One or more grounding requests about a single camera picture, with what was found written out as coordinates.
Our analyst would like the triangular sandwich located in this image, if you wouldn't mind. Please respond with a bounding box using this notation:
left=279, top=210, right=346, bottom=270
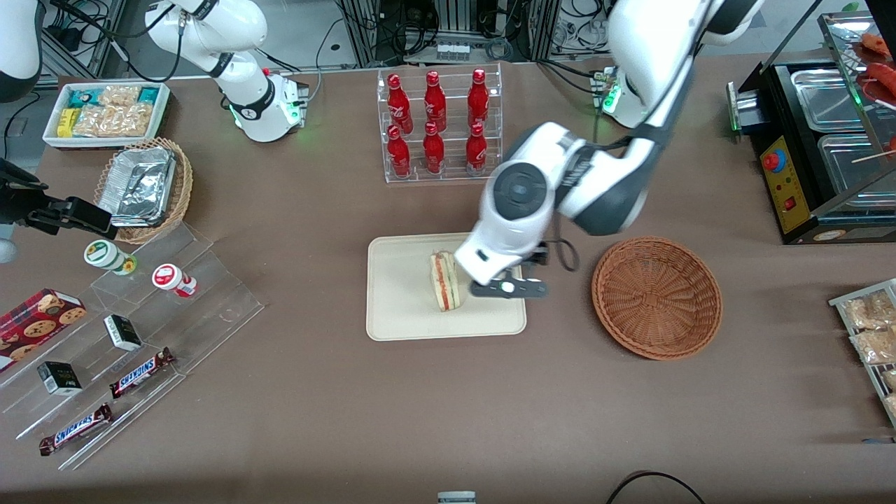
left=429, top=251, right=463, bottom=313

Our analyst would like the aluminium frame rack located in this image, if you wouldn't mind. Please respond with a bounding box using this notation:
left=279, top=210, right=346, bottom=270
left=336, top=0, right=561, bottom=67

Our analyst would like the cream plastic tray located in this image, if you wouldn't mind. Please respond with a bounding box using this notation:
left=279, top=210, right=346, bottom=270
left=366, top=230, right=527, bottom=342

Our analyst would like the red lid yogurt cup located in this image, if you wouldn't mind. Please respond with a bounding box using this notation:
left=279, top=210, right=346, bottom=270
left=152, top=263, right=198, bottom=298

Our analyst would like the black floor cable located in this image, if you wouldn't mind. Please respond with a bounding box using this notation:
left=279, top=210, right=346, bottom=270
left=605, top=471, right=708, bottom=504

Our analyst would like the small brown wicker basket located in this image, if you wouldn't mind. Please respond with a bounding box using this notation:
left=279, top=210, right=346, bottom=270
left=94, top=137, right=194, bottom=244

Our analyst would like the green lid yogurt cup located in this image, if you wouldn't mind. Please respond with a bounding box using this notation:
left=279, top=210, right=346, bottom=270
left=84, top=239, right=138, bottom=276

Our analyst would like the white rectangular snack box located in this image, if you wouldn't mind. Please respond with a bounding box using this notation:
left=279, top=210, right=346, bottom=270
left=42, top=80, right=172, bottom=151

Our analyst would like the metal wire tray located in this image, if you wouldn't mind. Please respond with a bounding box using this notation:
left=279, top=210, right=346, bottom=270
left=829, top=279, right=896, bottom=429

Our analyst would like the black food warmer machine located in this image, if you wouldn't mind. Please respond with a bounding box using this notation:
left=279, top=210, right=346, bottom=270
left=727, top=10, right=896, bottom=246

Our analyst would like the clear acrylic step shelf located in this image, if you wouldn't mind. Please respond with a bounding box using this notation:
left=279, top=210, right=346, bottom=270
left=0, top=223, right=265, bottom=471

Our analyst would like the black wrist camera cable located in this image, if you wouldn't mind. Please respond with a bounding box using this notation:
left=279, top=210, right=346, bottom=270
left=549, top=237, right=581, bottom=275

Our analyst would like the large brown wicker basket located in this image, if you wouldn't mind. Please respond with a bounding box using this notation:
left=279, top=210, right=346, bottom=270
left=591, top=237, right=723, bottom=361

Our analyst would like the steel warmer pan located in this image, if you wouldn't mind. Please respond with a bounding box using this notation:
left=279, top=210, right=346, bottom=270
left=818, top=133, right=896, bottom=205
left=791, top=69, right=870, bottom=132

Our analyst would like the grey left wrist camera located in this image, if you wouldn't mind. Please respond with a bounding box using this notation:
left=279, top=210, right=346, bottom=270
left=470, top=278, right=549, bottom=300

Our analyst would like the red cola bottle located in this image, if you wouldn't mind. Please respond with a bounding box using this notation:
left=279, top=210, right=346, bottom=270
left=465, top=122, right=488, bottom=173
left=468, top=69, right=489, bottom=129
left=387, top=73, right=414, bottom=134
left=423, top=122, right=445, bottom=174
left=387, top=125, right=412, bottom=178
left=423, top=71, right=447, bottom=132

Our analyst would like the red cookie box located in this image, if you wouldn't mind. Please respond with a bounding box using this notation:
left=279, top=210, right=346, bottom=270
left=0, top=288, right=88, bottom=372

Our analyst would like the aluminium foil tray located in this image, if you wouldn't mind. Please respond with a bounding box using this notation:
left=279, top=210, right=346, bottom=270
left=98, top=147, right=176, bottom=228

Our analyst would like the snickers chocolate bar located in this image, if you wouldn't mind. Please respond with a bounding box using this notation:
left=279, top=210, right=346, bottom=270
left=110, top=348, right=176, bottom=400
left=38, top=403, right=113, bottom=456

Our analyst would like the clear acrylic bottle rack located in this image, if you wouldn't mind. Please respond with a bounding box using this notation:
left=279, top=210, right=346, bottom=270
left=377, top=63, right=503, bottom=184

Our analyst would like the small black box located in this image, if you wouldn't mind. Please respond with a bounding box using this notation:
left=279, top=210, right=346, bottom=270
left=104, top=314, right=143, bottom=352
left=37, top=361, right=83, bottom=396

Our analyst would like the large clear cracker bag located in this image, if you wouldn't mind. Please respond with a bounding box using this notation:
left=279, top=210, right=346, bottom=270
left=73, top=104, right=152, bottom=138

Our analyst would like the small clear cracker bag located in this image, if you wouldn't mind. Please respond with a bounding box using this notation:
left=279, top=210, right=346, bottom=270
left=98, top=85, right=141, bottom=109

